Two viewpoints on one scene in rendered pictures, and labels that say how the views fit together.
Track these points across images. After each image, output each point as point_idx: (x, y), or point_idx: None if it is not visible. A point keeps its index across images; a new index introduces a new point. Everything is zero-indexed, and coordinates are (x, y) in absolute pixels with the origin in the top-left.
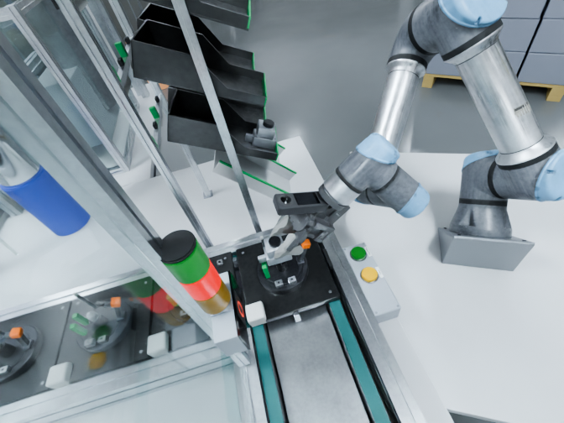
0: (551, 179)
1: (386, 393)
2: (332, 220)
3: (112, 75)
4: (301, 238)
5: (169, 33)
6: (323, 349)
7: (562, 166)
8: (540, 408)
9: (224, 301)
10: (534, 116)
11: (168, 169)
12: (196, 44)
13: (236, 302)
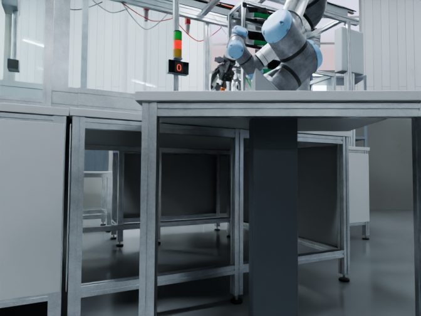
0: (264, 22)
1: None
2: (225, 69)
3: (228, 36)
4: (213, 71)
5: (260, 34)
6: None
7: (272, 16)
8: None
9: (175, 54)
10: (290, 5)
11: None
12: (242, 23)
13: (178, 62)
